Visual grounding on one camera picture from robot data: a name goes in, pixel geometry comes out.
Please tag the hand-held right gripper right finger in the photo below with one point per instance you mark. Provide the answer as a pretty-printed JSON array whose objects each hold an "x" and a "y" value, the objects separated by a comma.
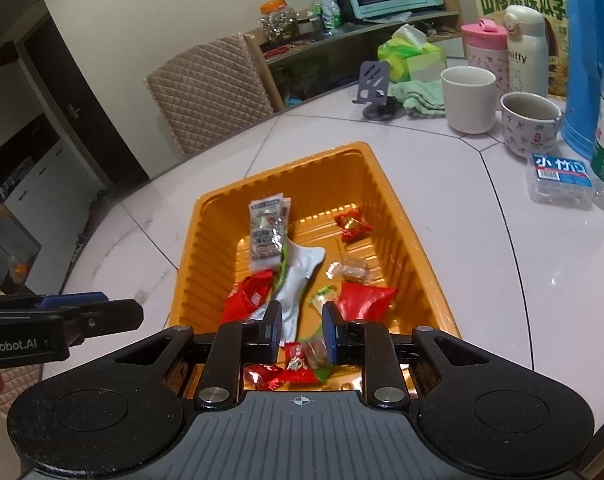
[{"x": 330, "y": 329}]

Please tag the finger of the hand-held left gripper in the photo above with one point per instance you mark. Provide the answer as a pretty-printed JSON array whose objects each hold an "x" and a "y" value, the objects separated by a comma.
[
  {"x": 72, "y": 301},
  {"x": 112, "y": 315}
]

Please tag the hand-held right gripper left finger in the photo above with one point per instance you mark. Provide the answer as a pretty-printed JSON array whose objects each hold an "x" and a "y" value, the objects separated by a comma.
[{"x": 274, "y": 324}]

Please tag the green candy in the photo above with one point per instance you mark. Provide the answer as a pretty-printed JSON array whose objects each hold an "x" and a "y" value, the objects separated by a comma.
[{"x": 316, "y": 355}]

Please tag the yellow clear candy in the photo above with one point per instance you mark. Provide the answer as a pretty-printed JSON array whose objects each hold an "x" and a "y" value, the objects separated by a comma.
[{"x": 322, "y": 294}]

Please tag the long red candy packet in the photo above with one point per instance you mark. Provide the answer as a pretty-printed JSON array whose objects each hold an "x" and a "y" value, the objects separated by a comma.
[{"x": 247, "y": 295}]

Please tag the large red snack packet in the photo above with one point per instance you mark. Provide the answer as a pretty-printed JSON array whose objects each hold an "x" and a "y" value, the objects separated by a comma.
[{"x": 364, "y": 302}]

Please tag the silver foil snack pouch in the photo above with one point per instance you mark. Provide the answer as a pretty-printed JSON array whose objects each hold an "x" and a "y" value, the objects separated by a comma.
[{"x": 297, "y": 280}]

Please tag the red packet with gold picture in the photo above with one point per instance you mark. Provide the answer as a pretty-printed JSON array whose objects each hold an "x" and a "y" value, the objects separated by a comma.
[{"x": 267, "y": 377}]

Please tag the brown candy clear wrapper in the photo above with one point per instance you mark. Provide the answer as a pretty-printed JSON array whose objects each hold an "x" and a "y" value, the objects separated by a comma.
[{"x": 351, "y": 270}]

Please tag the clear blue-print snack packet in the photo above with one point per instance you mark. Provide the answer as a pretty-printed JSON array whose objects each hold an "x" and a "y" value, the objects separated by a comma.
[{"x": 267, "y": 232}]

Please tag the red gold candy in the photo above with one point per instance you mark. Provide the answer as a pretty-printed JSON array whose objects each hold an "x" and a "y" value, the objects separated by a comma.
[{"x": 352, "y": 225}]

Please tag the clear dark snack packet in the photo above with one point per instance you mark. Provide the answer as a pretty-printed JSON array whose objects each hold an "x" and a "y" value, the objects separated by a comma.
[{"x": 287, "y": 210}]

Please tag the orange plastic tray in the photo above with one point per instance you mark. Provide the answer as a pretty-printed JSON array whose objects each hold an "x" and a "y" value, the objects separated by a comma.
[{"x": 327, "y": 185}]

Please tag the dark tall cabinet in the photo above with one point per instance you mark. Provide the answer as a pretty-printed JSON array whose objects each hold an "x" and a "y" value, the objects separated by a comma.
[{"x": 77, "y": 100}]

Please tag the beige quilted chair back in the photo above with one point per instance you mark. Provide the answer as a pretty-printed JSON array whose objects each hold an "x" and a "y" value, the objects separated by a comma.
[{"x": 207, "y": 90}]

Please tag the grey phone stand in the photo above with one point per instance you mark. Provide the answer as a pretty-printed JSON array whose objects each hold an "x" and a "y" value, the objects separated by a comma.
[{"x": 374, "y": 87}]

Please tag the green cloth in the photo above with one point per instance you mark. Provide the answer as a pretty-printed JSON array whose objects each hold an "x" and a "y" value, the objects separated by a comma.
[{"x": 421, "y": 97}]

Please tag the plain white mug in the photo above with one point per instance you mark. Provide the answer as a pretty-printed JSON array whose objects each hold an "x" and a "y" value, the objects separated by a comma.
[{"x": 469, "y": 105}]

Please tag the clear box blue label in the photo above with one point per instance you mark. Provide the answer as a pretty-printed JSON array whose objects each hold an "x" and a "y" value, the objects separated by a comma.
[{"x": 559, "y": 180}]

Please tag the patterned white mug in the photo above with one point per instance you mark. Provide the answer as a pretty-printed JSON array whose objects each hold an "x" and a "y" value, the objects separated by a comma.
[{"x": 526, "y": 130}]

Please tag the wooden shelf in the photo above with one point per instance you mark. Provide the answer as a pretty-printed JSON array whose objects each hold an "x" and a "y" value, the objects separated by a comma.
[{"x": 332, "y": 47}]

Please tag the green tissue pack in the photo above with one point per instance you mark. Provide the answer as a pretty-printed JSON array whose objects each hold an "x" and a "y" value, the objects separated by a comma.
[{"x": 411, "y": 57}]

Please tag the glass jar orange lid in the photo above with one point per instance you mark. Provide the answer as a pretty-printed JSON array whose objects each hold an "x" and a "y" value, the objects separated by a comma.
[{"x": 278, "y": 22}]

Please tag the green snack bag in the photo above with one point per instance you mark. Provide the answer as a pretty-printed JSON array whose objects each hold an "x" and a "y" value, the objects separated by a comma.
[{"x": 326, "y": 7}]

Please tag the pink lidded cup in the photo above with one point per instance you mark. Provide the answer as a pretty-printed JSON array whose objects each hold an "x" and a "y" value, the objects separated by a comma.
[{"x": 484, "y": 45}]

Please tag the white thermos bottle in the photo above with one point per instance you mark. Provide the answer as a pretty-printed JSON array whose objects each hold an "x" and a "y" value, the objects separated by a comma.
[{"x": 526, "y": 55}]

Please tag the blue thermos jug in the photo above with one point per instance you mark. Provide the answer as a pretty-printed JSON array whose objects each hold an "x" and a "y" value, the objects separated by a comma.
[{"x": 586, "y": 60}]

